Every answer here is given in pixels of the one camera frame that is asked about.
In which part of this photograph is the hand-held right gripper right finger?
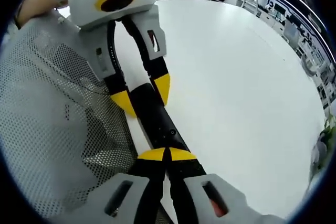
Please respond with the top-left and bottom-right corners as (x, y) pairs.
(168, 147), (287, 224)

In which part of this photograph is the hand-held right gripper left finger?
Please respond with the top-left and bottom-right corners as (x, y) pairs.
(49, 147), (167, 224)

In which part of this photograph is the black remote control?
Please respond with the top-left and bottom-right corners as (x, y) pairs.
(129, 82), (191, 154)

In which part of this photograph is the person's left hand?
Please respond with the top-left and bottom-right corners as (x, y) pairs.
(16, 0), (71, 27)

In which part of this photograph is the green potted plant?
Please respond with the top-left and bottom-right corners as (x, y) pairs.
(309, 113), (336, 180)

